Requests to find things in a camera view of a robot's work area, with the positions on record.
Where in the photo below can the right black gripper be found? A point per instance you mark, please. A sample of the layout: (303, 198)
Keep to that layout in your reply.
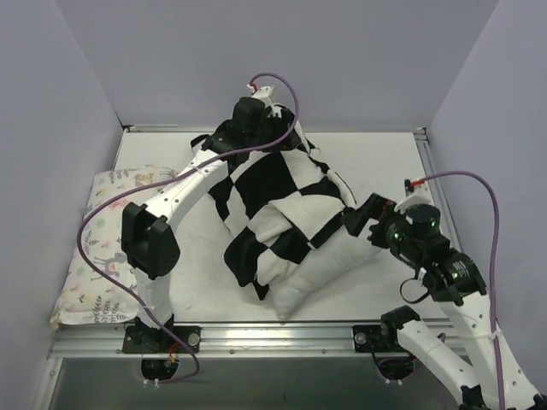
(370, 214)

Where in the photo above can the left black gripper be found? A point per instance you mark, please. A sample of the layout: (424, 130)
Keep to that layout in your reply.
(279, 124)

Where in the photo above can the white pillow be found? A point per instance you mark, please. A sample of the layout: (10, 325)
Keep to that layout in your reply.
(339, 253)

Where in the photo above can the black white checkered pillowcase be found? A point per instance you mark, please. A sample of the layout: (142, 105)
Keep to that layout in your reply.
(279, 206)

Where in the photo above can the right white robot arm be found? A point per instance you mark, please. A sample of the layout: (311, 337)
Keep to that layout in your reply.
(489, 377)

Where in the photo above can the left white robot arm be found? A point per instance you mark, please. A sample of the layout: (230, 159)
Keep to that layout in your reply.
(148, 229)

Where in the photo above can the floral patterned pillow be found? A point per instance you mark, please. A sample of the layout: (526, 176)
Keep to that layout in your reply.
(87, 297)

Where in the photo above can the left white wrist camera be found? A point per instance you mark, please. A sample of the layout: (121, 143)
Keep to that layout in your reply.
(265, 94)

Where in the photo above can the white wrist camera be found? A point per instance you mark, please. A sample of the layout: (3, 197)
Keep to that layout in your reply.
(416, 193)
(265, 94)

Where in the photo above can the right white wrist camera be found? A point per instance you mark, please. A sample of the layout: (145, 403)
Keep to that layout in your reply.
(416, 193)

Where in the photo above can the right aluminium rail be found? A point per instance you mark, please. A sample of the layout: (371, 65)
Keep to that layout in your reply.
(447, 224)

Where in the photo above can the aluminium rail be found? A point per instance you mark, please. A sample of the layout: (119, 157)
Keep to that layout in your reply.
(447, 224)
(219, 340)

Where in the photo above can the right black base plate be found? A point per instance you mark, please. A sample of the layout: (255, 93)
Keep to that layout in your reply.
(369, 339)

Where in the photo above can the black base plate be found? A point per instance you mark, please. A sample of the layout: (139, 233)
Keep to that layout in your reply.
(140, 339)
(369, 339)

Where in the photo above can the front aluminium rail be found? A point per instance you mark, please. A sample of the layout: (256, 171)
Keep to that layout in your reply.
(219, 340)

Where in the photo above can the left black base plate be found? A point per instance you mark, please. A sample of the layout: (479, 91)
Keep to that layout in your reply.
(140, 339)

